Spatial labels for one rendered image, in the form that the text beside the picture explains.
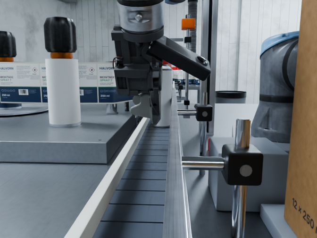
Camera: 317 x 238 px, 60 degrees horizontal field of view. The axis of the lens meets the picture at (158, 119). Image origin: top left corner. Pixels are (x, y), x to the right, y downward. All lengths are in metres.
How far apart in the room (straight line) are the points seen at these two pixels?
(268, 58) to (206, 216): 0.39
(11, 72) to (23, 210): 0.74
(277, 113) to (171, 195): 0.51
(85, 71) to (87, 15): 5.19
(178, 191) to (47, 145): 0.52
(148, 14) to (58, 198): 0.32
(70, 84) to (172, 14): 4.87
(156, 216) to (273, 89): 0.44
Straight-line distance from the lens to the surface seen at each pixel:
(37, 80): 1.09
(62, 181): 0.56
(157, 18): 0.45
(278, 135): 0.65
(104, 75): 1.01
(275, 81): 0.66
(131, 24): 0.45
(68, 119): 0.81
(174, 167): 0.21
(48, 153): 0.67
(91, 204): 0.27
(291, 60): 0.61
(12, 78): 1.14
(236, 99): 4.74
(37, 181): 0.58
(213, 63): 0.89
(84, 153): 0.64
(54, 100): 0.81
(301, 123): 0.34
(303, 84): 0.34
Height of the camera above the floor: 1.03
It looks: 10 degrees down
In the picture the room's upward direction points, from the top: straight up
